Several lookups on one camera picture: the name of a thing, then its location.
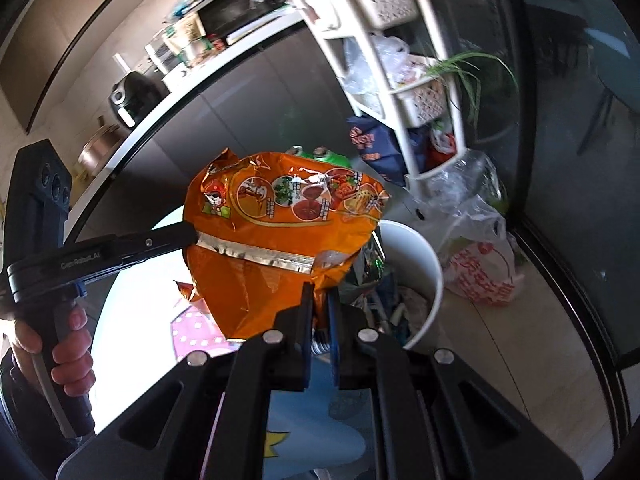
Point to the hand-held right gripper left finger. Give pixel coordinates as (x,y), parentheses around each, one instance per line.
(302,355)

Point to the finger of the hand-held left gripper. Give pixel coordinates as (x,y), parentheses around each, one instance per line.
(160,242)

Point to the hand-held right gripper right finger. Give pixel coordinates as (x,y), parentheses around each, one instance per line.
(335,355)

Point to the orange snack bag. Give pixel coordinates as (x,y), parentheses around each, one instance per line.
(280,210)

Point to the white trash bin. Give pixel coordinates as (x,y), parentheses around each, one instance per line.
(415,250)

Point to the person's left forearm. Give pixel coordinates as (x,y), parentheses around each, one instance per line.
(20,405)

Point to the person's left hand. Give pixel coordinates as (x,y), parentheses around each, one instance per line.
(75,350)

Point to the metal cooking pot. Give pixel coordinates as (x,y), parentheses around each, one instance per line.
(102,147)

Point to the black air fryer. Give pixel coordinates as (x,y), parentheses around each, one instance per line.
(135,97)

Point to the dark kitchen counter cabinet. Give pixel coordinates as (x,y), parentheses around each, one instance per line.
(240,110)

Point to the metal-top drink can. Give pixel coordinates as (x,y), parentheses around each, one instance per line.
(295,151)

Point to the white red-print plastic bag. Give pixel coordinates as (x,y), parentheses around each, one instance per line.
(482,270)

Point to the white food steamer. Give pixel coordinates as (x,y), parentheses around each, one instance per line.
(165,55)

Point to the green bottle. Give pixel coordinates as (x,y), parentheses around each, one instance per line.
(332,156)

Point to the navy shopping bag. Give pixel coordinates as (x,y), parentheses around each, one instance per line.
(375,150)

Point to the beige snack pouch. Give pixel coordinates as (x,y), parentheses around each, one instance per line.
(187,35)

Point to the clear crumpled floor bag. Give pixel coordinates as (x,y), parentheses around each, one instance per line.
(465,185)

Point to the red white plastic bag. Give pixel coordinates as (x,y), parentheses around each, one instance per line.
(442,147)

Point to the long white wrap box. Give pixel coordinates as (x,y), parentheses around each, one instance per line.
(260,25)

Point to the black toaster oven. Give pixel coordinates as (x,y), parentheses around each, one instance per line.
(240,7)

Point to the glass sliding door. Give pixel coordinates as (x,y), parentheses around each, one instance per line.
(550,210)

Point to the white storage rack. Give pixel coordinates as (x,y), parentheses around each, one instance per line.
(425,100)

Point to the clear plastic bags bundle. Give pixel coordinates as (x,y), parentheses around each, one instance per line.
(375,67)

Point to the green leafy plant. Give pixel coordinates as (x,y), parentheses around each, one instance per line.
(465,67)

